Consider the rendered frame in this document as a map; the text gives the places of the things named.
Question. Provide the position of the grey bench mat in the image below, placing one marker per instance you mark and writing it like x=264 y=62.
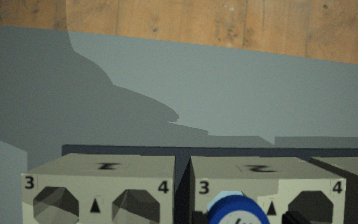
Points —
x=64 y=87

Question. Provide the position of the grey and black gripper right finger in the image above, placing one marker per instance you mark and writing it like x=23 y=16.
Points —
x=293 y=217

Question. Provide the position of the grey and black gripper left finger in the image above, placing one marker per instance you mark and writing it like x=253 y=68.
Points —
x=199 y=218

